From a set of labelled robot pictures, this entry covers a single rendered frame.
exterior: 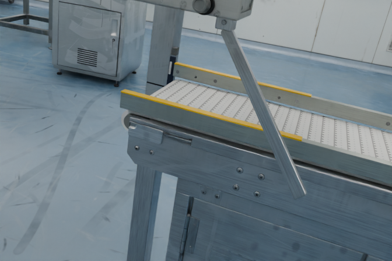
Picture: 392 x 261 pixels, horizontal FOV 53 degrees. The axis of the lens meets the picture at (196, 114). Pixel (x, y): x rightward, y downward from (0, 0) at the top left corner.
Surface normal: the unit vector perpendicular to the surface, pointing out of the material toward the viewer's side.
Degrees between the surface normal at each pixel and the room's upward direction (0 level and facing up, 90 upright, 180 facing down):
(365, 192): 90
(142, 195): 90
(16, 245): 0
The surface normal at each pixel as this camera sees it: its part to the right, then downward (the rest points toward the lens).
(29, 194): 0.15, -0.92
